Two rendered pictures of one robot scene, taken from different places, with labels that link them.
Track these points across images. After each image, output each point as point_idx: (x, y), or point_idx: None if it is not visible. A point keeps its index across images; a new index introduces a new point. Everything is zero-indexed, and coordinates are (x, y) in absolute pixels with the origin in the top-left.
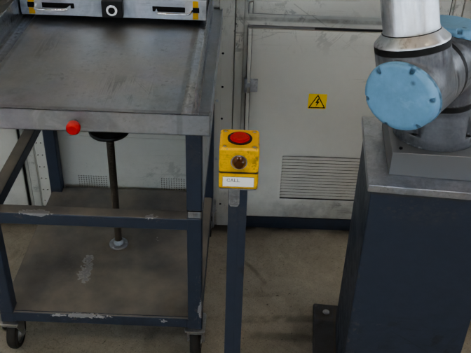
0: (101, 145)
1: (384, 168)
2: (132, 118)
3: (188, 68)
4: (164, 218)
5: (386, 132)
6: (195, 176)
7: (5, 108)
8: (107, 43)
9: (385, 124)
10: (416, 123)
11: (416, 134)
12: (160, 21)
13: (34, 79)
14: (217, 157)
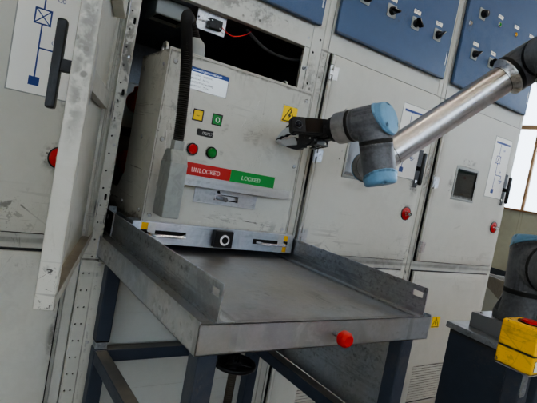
0: (140, 397)
1: None
2: (379, 325)
3: (340, 285)
4: None
5: (496, 326)
6: (399, 386)
7: (273, 323)
8: (244, 268)
9: (483, 321)
10: None
11: (536, 321)
12: (249, 254)
13: (244, 296)
14: None
